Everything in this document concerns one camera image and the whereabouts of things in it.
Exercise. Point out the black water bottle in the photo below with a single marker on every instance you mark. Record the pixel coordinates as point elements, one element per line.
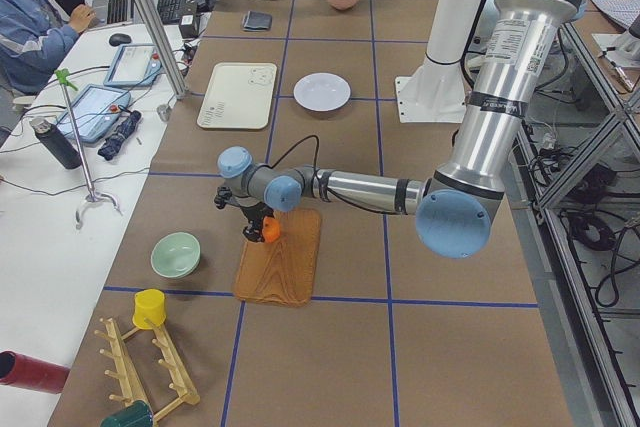
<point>56,143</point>

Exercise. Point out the folded grey cloth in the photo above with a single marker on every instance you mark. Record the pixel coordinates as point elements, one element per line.
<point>256,21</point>

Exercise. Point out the light green bowl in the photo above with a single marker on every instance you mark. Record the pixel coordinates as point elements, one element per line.
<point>176,255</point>

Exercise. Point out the folded navy umbrella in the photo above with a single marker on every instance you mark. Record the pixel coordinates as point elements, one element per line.
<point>113,144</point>

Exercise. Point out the person in blue jacket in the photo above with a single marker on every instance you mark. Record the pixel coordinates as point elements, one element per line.
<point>35,40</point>

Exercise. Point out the laptop computer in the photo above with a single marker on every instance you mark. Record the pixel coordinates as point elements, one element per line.
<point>108,12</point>

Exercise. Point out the cream bear tray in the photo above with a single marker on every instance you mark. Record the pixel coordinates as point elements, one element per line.
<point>239,96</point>

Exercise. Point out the red cylinder bottle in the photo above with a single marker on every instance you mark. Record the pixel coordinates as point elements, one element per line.
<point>22,371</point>

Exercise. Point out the yellow plastic cup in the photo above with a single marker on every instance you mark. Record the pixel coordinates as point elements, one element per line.
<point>149,309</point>

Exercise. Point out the black computer mouse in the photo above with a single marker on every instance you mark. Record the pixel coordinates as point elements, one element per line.
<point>118,39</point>

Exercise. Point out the orange mandarin fruit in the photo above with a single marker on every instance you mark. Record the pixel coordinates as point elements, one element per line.
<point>272,233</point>

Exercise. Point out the white round plate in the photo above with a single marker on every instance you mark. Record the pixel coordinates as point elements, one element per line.
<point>322,92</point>

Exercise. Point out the metal stand with green clip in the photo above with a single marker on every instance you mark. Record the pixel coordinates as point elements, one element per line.
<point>93,196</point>

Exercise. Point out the aluminium frame post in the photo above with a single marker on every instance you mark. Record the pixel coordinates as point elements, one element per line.
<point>159,37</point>

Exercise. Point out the far blue teach pendant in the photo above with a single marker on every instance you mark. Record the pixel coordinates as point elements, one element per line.
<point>133,65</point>

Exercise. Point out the dark green cup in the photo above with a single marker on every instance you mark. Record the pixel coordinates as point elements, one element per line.
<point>138,414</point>

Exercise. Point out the wooden cup rack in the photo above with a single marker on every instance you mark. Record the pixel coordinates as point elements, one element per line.
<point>147,367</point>

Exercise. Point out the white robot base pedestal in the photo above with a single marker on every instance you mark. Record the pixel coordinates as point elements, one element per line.
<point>435,92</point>

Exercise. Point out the near blue teach pendant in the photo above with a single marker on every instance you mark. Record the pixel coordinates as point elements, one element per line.
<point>96,108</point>

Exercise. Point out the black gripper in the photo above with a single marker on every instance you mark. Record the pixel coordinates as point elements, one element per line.
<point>251,216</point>

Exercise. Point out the blue teach pendant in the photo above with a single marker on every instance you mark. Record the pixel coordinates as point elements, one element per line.
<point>133,65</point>
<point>96,108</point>

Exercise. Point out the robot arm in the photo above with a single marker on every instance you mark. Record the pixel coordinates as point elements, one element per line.
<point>481,67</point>

